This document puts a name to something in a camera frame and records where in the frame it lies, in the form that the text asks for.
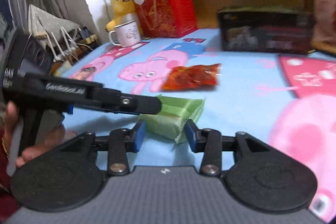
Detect grey dotted cloth pouch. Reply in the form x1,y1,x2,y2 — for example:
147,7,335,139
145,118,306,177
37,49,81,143
28,5,80,40

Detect red snack box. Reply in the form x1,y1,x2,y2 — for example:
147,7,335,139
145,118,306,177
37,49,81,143
135,0,198,38

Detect white power strip with cables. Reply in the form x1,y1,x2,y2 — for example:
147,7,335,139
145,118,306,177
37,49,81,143
44,25,102,63

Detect person's left hand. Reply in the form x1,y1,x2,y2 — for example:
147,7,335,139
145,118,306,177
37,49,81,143
1,101,77,168

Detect red spicy snack packet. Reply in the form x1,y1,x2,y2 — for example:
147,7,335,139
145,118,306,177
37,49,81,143
161,64,221,91

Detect yellow duck plush toy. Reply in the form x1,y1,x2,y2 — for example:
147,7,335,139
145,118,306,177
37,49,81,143
105,0,143,36

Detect green snack packet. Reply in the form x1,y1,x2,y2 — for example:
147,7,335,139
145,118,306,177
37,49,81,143
138,95,205,144

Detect dark green-topped storage box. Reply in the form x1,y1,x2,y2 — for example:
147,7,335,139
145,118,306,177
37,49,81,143
217,6,314,55

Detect white enamel mug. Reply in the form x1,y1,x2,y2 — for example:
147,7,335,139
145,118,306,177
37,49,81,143
108,20,141,48

